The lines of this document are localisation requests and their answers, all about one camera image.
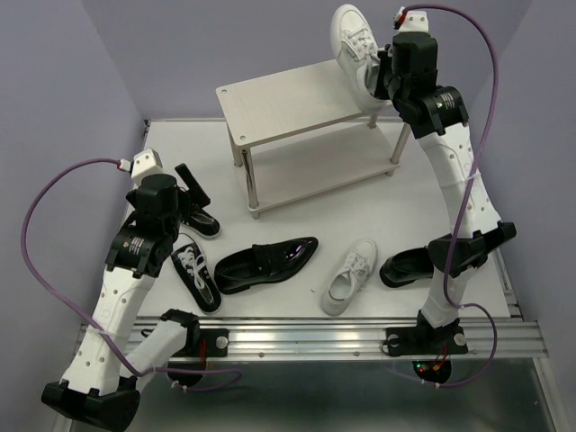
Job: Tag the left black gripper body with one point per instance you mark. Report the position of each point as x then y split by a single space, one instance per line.
181 213

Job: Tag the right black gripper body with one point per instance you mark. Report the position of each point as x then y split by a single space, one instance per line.
396 93

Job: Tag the white sneaker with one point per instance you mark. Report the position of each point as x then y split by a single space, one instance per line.
356 52
351 276

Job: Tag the black loafer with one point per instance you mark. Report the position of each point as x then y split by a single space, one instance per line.
263 264
406 267

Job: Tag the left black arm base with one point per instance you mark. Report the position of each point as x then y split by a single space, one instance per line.
212 343

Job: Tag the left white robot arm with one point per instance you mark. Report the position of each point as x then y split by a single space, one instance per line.
99 388

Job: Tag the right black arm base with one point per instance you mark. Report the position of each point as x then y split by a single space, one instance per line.
430 351

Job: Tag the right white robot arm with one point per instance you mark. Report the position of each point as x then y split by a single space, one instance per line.
439 122

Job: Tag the white two-tier shoe shelf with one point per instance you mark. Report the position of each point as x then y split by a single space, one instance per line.
298 133

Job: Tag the black canvas sneaker far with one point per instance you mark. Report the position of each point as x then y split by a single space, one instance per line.
201 222

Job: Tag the black canvas sneaker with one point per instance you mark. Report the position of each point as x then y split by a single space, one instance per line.
190 264
201 222

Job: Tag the black canvas sneaker near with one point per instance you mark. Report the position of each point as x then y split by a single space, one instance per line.
190 264

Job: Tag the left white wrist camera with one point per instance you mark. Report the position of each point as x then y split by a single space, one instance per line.
146 163

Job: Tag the aluminium mounting rail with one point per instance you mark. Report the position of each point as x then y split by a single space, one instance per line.
300 340

